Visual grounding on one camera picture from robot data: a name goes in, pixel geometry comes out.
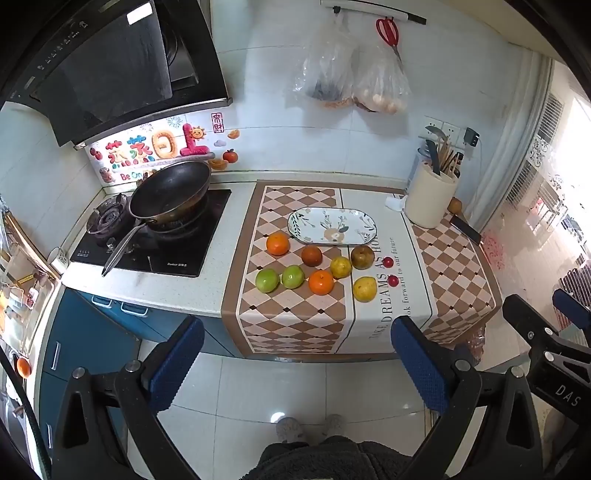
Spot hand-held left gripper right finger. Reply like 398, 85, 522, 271
390, 316, 541, 480

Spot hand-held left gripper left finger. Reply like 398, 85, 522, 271
46, 315, 206, 480

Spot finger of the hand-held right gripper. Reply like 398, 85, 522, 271
502, 294, 573, 354
552, 289, 591, 347

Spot brown pear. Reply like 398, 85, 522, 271
351, 245, 375, 270

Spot green apple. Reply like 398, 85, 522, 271
281, 265, 305, 289
255, 268, 281, 294

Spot orange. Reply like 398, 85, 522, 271
266, 232, 291, 257
308, 270, 335, 296

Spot floral oval plate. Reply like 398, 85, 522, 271
287, 207, 378, 246

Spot red patterned floor mat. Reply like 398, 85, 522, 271
482, 231, 507, 271

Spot grey shoe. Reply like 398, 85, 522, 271
276, 416, 303, 444
323, 414, 347, 439

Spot blue kitchen cabinet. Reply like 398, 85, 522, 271
39, 288, 245, 444

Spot black gas stove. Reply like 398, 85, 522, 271
69, 188, 232, 278

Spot black phone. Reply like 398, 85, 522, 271
450, 215, 482, 245

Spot brown checkered tablecloth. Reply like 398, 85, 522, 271
221, 180, 503, 359

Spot person's dark clothing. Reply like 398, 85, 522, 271
252, 436, 416, 480

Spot cream utensil holder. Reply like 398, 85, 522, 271
404, 164, 459, 230

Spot black frying pan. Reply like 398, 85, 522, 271
102, 160, 213, 278

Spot bundle of wooden chopsticks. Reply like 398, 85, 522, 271
436, 138, 462, 178

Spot wooden rack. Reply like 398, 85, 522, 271
0, 198, 63, 333

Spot plastic bag with eggs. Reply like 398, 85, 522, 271
353, 44, 411, 115

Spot black range hood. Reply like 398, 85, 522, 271
0, 0, 234, 147

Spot clear bag with dark contents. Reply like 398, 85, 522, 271
295, 11, 358, 109

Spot red scissors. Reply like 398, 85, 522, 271
375, 17, 402, 63

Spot white door frame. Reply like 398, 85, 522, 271
475, 51, 555, 232

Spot black handled knife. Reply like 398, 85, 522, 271
425, 140, 441, 176

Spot colourful wall sticker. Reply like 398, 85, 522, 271
88, 113, 241, 185

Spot wall hook rail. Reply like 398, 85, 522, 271
321, 0, 428, 25

